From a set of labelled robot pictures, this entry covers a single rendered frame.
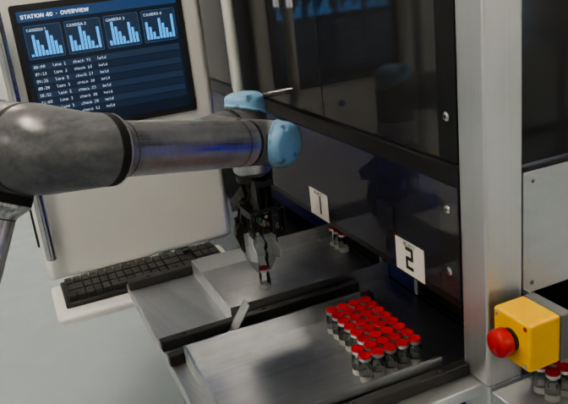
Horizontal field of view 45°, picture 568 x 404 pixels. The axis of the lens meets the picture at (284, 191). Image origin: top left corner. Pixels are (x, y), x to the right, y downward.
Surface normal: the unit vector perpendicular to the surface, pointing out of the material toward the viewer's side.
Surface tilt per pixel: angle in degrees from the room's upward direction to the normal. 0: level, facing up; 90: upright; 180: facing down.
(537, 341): 90
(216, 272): 0
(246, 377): 0
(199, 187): 90
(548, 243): 90
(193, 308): 0
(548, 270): 90
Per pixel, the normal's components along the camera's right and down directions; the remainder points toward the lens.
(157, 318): -0.11, -0.94
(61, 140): 0.32, -0.21
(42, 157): 0.14, 0.21
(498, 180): 0.40, 0.25
